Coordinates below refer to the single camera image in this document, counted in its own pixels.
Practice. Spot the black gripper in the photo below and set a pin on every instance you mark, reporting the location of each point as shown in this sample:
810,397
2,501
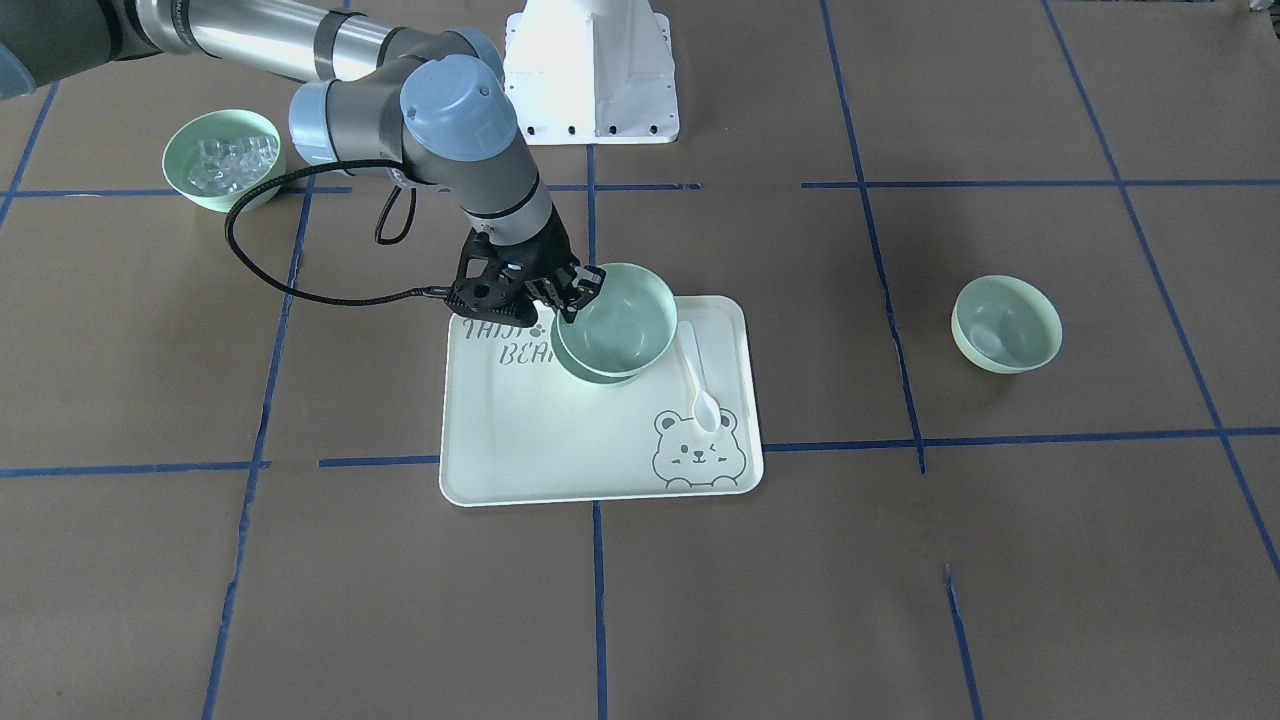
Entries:
546,253

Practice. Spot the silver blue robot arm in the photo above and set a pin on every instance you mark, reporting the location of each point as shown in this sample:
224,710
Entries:
428,110

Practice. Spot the white bear tray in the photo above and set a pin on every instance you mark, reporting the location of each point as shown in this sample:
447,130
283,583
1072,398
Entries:
518,428

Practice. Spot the white plastic spoon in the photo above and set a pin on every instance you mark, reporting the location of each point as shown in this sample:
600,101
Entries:
704,407

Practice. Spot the green bowl with ice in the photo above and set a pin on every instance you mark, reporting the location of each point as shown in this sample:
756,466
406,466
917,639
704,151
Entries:
216,158

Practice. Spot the empty green bowl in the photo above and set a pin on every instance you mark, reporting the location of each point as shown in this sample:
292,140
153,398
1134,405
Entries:
1005,325

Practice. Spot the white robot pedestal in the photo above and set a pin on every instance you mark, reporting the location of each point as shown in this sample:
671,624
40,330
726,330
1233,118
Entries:
592,73

